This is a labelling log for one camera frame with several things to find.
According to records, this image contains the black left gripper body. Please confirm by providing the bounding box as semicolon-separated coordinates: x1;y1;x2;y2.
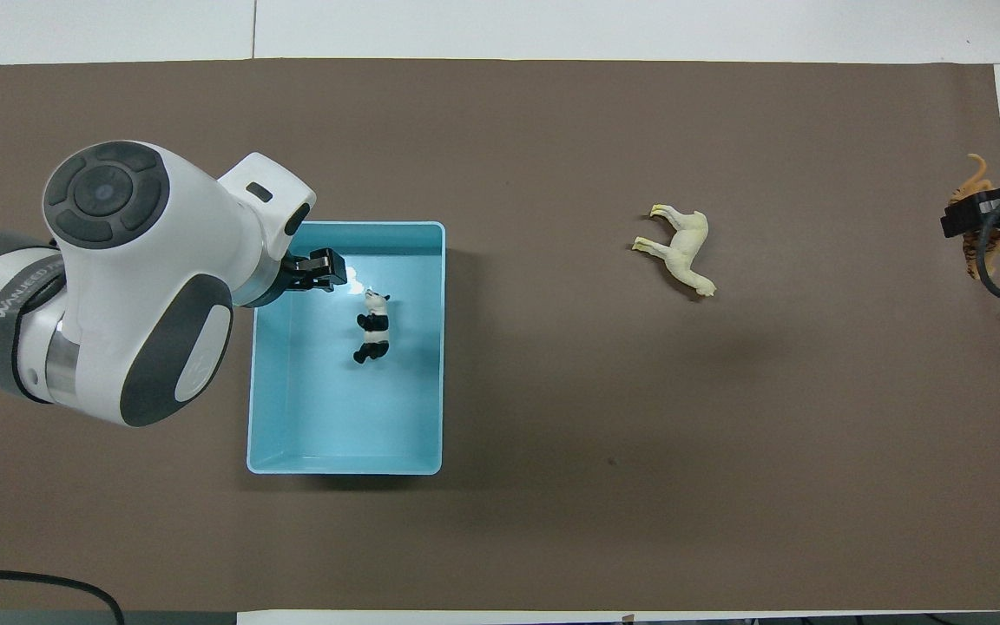
274;252;314;301

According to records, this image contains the orange striped tiger toy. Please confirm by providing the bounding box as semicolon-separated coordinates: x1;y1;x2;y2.
947;154;1000;280

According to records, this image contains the black and white panda toy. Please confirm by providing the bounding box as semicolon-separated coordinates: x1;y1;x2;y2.
353;291;391;365

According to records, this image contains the cream horse toy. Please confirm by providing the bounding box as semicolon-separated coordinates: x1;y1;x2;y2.
632;204;718;299

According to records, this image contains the light blue storage box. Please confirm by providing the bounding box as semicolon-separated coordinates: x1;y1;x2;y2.
247;220;447;477

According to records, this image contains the brown table mat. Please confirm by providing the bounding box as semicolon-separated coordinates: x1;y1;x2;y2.
0;57;1000;613

